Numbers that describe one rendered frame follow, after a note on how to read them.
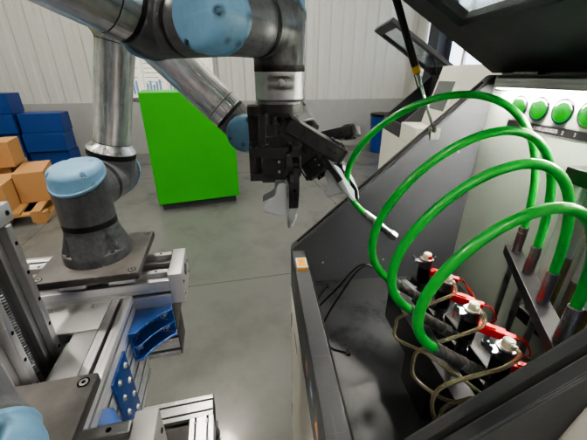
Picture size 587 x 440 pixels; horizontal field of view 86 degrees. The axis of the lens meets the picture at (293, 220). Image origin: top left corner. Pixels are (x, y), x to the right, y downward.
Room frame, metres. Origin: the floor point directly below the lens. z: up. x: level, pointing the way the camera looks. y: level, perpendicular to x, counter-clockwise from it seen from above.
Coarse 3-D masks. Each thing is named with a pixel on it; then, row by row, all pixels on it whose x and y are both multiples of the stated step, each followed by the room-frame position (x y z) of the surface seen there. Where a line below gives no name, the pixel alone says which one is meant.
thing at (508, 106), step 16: (432, 96) 0.65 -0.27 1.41; (448, 96) 0.64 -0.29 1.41; (464, 96) 0.63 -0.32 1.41; (480, 96) 0.62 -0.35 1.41; (496, 96) 0.62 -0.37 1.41; (400, 112) 0.67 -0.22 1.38; (512, 112) 0.61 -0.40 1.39; (528, 128) 0.60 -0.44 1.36; (528, 144) 0.60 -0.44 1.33; (352, 160) 0.69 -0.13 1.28; (528, 192) 0.59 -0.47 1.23; (528, 224) 0.58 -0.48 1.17
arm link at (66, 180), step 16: (80, 160) 0.72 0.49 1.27; (96, 160) 0.72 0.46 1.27; (48, 176) 0.64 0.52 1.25; (64, 176) 0.64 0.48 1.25; (80, 176) 0.65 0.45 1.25; (96, 176) 0.67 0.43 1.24; (112, 176) 0.74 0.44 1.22; (48, 192) 0.64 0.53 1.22; (64, 192) 0.63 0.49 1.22; (80, 192) 0.64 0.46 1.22; (96, 192) 0.66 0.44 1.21; (112, 192) 0.71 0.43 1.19; (64, 208) 0.63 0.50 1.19; (80, 208) 0.64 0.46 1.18; (96, 208) 0.65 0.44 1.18; (112, 208) 0.69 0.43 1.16; (64, 224) 0.63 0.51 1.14; (80, 224) 0.63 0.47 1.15; (96, 224) 0.65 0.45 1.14
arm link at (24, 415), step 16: (0, 368) 0.17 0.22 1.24; (0, 384) 0.16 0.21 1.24; (0, 400) 0.15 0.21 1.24; (16, 400) 0.16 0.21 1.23; (0, 416) 0.13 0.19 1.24; (16, 416) 0.14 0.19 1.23; (32, 416) 0.15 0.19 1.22; (0, 432) 0.13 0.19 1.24; (16, 432) 0.13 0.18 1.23; (32, 432) 0.14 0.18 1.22
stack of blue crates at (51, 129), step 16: (0, 96) 5.19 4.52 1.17; (16, 96) 5.48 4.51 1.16; (0, 112) 5.18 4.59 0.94; (16, 112) 5.33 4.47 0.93; (32, 112) 5.53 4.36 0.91; (48, 112) 5.53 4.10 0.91; (64, 112) 5.59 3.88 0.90; (0, 128) 5.12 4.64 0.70; (16, 128) 5.18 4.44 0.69; (32, 128) 5.27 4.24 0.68; (48, 128) 5.33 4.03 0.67; (64, 128) 5.40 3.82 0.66; (32, 144) 5.22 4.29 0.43; (48, 144) 5.27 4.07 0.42; (64, 144) 5.32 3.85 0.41; (32, 160) 5.25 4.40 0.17; (64, 160) 5.34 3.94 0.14
